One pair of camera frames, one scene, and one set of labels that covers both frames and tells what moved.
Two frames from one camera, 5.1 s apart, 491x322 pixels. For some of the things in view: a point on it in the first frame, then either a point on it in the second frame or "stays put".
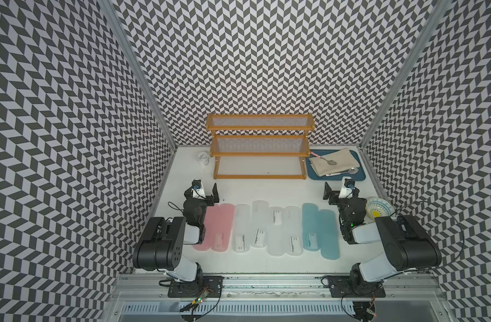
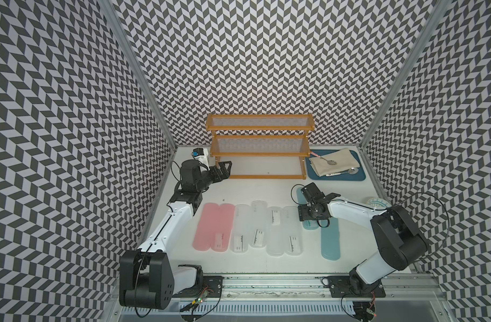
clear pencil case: (276, 245) stays put
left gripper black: (209, 198) to (219, 177)
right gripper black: (328, 192) to (304, 215)
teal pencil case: (310, 227) to (301, 200)
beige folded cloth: (344, 158) stays put
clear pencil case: (293, 231) stays put
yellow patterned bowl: (378, 207) stays put
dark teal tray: (312, 175) stays put
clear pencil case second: (259, 223) stays put
